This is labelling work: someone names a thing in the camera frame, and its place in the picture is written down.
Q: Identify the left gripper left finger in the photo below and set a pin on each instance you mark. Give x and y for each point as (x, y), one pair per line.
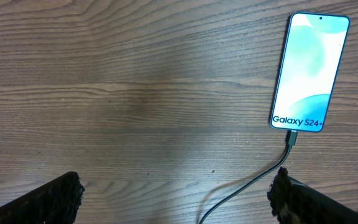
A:
(56, 202)

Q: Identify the Samsung Galaxy smartphone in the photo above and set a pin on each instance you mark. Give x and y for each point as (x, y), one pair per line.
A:
(311, 56)

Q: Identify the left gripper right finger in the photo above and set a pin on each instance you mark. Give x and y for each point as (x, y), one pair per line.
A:
(293, 202)

